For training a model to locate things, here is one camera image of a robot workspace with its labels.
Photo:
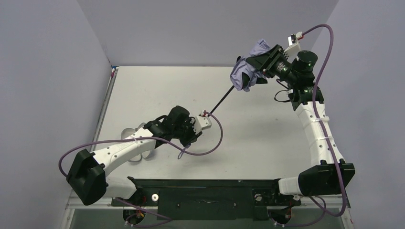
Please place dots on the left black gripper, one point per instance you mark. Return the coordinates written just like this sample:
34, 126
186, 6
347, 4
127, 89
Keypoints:
190, 130

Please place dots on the lavender umbrella case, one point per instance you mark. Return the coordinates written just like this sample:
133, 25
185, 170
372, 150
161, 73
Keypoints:
137, 150

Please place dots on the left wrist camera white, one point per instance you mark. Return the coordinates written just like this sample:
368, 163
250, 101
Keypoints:
201, 123

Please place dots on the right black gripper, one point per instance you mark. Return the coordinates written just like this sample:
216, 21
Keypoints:
270, 60

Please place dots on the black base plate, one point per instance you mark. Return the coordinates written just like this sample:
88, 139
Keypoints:
187, 199

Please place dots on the lavender umbrella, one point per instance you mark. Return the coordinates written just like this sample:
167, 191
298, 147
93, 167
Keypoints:
242, 76

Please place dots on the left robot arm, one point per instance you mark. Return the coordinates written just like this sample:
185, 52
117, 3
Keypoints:
89, 172

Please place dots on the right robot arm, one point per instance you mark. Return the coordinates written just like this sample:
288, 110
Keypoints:
329, 174

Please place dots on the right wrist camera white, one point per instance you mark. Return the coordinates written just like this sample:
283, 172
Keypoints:
293, 45

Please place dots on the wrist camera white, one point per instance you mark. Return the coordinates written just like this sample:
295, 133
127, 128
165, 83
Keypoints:
293, 45
201, 123

